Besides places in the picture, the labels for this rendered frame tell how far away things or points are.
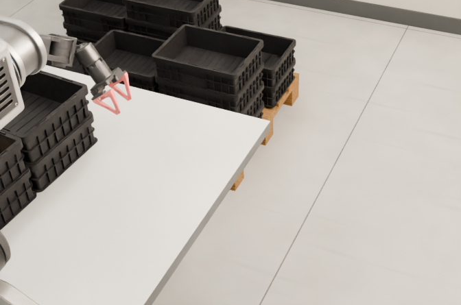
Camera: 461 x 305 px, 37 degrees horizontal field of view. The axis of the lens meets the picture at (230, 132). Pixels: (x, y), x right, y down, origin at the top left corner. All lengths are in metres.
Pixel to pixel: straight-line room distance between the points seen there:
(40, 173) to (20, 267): 0.32
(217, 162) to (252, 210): 0.86
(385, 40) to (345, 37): 0.24
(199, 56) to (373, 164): 0.95
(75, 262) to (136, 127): 0.61
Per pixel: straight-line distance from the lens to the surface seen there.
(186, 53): 3.17
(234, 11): 4.51
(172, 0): 3.63
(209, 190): 2.13
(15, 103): 1.36
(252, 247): 2.90
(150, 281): 1.91
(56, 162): 2.23
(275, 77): 3.29
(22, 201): 2.17
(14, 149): 2.05
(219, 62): 3.09
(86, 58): 1.97
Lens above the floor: 2.15
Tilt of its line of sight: 38 degrees down
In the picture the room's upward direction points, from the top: 3 degrees counter-clockwise
